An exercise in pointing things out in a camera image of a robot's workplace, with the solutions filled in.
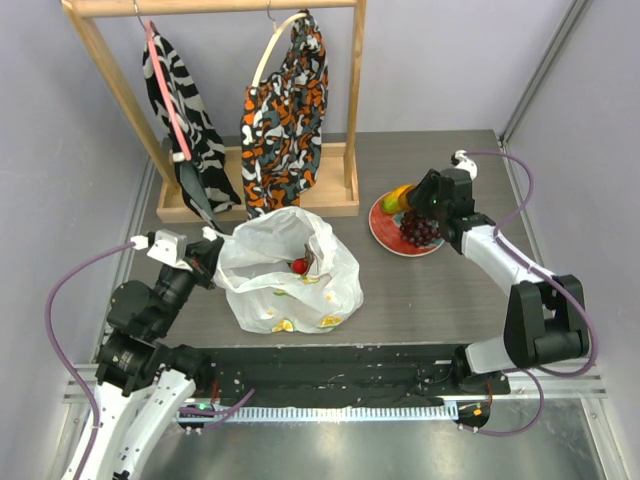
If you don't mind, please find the white plastic bag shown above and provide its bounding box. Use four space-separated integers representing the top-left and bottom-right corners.
203 207 364 334

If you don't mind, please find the red cherry bunch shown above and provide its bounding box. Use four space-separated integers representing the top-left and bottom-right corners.
289 244 319 276

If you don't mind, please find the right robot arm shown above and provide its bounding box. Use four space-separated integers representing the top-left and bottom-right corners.
398 168 596 395

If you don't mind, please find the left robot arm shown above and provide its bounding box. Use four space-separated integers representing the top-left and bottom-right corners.
63 231 223 479

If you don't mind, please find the orange green mango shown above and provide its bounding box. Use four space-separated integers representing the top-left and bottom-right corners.
380 184 415 215

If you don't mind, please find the purple grape bunch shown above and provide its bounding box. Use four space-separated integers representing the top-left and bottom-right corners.
399 212 442 248

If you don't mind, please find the red teal plate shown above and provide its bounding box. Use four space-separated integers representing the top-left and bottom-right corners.
368 195 444 258

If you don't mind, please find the zebra print cloth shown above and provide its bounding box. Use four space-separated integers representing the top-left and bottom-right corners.
142 23 241 230

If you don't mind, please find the wooden clothes rack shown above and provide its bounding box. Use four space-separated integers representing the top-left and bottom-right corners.
61 1 366 223

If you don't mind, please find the orange camouflage cloth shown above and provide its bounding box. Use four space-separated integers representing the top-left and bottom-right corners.
240 10 329 219

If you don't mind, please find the cream clothes hanger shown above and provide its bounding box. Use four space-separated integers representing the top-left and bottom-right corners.
250 1 306 88

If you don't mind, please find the pink clothes hanger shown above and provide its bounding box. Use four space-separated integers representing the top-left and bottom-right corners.
132 0 192 162

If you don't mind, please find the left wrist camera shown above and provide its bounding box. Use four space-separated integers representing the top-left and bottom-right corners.
130 229 190 270

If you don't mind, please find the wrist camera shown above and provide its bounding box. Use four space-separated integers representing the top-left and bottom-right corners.
451 150 478 180
130 229 190 270

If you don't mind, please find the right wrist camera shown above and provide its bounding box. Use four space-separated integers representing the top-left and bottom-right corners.
451 150 478 180

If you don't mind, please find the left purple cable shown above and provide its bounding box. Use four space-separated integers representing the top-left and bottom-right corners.
45 242 136 480

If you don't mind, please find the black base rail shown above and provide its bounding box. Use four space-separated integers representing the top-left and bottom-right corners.
195 344 511 408

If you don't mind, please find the white cable duct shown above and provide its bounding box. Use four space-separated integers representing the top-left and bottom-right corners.
180 403 459 422

